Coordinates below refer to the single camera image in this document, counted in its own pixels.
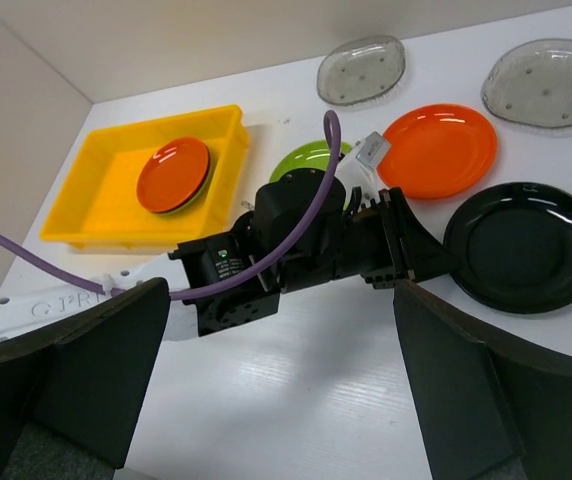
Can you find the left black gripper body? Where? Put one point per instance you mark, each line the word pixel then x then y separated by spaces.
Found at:
pixel 371 241

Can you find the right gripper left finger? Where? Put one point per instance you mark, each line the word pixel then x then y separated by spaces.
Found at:
pixel 71 392

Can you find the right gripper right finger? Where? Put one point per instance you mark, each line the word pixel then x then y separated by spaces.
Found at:
pixel 490 404

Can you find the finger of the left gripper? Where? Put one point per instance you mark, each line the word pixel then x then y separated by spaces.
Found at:
pixel 422 256

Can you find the orange plate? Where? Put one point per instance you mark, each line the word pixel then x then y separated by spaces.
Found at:
pixel 437 151
pixel 144 184

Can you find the orange plate front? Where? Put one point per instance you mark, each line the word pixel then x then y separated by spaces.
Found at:
pixel 144 184

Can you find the clear smoky dish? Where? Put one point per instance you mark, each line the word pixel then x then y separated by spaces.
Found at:
pixel 531 84
pixel 361 70

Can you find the yellow plastic bin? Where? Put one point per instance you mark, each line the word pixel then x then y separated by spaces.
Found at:
pixel 97 204

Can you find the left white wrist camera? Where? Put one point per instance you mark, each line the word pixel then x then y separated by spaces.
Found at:
pixel 358 168

